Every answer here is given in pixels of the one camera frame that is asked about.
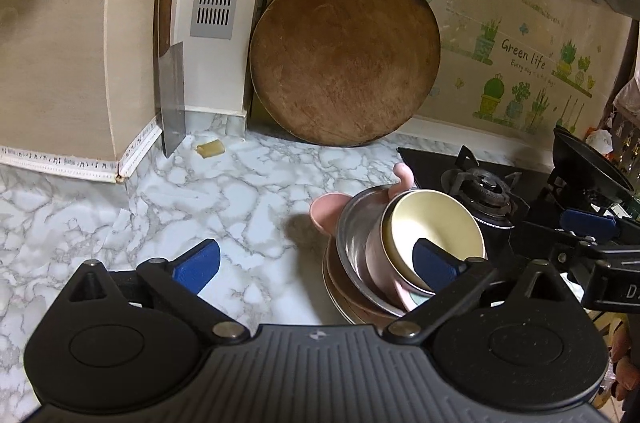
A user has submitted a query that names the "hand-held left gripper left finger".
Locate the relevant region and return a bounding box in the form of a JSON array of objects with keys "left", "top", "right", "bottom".
[{"left": 47, "top": 239, "right": 247, "bottom": 344}]

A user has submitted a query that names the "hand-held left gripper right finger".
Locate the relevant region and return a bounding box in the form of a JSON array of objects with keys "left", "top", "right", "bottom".
[{"left": 382, "top": 238, "right": 581, "bottom": 346}]

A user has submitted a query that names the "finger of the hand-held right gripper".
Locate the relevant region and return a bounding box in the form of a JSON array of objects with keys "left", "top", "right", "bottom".
[{"left": 520, "top": 208, "right": 640, "bottom": 264}]

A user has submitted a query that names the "cream bowl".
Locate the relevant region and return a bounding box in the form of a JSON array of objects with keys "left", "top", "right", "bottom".
[{"left": 380, "top": 189, "right": 487, "bottom": 295}]

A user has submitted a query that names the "pink child bowl with handles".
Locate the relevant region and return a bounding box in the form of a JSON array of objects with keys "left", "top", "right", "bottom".
[{"left": 364, "top": 223, "right": 436, "bottom": 310}]

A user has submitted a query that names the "large steel bowl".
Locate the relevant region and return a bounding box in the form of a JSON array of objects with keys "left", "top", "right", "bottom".
[{"left": 335, "top": 188, "right": 441, "bottom": 318}]

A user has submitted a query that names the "brown plate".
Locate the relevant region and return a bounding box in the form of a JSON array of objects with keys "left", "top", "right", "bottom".
[{"left": 325, "top": 273, "right": 406, "bottom": 325}]

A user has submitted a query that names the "pink bear-shaped plate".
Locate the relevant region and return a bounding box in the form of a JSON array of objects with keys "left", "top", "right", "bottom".
[{"left": 308, "top": 162, "right": 417, "bottom": 319}]

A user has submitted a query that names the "person's right hand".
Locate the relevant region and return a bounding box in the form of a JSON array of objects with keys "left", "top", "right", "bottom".
[{"left": 612, "top": 328, "right": 640, "bottom": 404}]

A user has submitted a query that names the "black wok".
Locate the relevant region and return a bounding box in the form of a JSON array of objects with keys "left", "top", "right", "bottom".
[{"left": 551, "top": 126, "right": 637, "bottom": 209}]

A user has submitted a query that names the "gas burner with pan support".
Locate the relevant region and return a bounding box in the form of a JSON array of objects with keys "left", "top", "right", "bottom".
[{"left": 440, "top": 146, "right": 532, "bottom": 229}]

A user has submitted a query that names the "black gas stove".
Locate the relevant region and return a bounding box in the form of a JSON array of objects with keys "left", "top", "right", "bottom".
[{"left": 396, "top": 146, "right": 640, "bottom": 254}]

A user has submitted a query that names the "small yellow sponge piece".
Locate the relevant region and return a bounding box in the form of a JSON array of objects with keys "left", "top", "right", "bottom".
[{"left": 196, "top": 139, "right": 226, "bottom": 159}]

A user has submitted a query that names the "white patterned trim strip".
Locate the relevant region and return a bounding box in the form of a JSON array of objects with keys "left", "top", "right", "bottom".
[{"left": 0, "top": 126, "right": 164, "bottom": 184}]

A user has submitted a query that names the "round wooden cutting board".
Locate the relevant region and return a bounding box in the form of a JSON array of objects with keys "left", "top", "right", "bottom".
[{"left": 248, "top": 0, "right": 442, "bottom": 148}]

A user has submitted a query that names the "steel cleaver with wooden handle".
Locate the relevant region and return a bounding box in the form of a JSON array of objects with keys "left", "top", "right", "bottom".
[{"left": 152, "top": 0, "right": 187, "bottom": 159}]

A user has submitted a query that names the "plant-print wall sticker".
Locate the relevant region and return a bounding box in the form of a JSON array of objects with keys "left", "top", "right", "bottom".
[{"left": 422, "top": 0, "right": 601, "bottom": 136}]

